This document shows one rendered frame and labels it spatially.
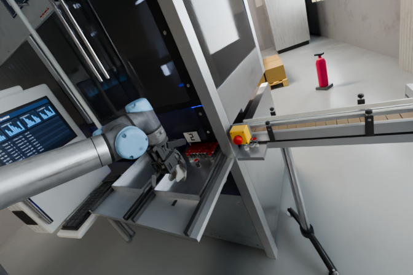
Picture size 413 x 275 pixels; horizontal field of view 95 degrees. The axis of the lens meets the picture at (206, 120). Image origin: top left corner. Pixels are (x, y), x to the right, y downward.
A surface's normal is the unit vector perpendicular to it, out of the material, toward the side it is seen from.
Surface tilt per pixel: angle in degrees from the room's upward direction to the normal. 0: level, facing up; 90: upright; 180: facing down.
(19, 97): 90
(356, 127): 90
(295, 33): 90
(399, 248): 0
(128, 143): 90
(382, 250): 0
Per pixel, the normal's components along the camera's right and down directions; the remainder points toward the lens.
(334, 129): -0.40, 0.52
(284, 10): -0.20, 0.48
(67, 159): 0.48, -0.32
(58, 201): 0.89, -0.20
